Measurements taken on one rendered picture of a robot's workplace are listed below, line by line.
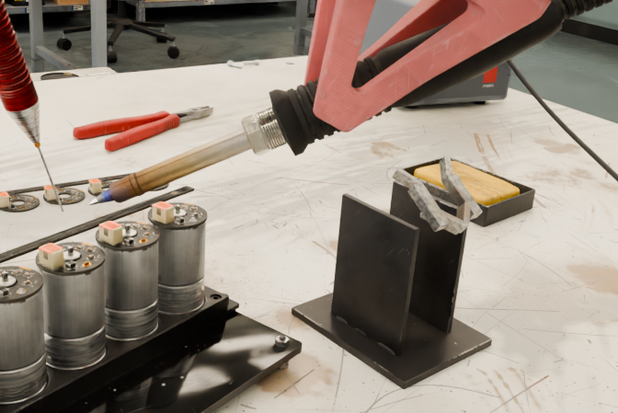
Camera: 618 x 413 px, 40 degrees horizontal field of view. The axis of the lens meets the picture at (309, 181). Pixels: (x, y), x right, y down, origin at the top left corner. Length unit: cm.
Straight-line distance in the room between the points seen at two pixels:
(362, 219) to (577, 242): 20
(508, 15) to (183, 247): 16
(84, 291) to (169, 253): 5
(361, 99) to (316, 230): 22
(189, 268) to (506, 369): 15
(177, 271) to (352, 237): 8
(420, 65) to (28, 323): 16
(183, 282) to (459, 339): 13
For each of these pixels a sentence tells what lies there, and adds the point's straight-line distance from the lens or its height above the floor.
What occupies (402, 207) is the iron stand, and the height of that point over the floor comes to 80.
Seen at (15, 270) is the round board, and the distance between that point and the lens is 32.
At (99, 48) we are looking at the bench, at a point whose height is 30.
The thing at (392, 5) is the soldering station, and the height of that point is 84.
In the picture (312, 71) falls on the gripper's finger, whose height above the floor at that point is 89.
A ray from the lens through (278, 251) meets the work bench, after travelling 47.
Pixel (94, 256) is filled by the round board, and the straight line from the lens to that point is 33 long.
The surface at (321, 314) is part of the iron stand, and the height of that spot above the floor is 75.
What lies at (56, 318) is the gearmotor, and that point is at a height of 79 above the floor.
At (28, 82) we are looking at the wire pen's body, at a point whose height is 89.
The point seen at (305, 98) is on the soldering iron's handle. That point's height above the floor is 88.
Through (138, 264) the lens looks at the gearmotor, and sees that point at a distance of 34.
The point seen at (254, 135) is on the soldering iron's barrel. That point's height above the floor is 87.
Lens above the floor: 96
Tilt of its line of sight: 21 degrees down
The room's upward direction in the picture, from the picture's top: 5 degrees clockwise
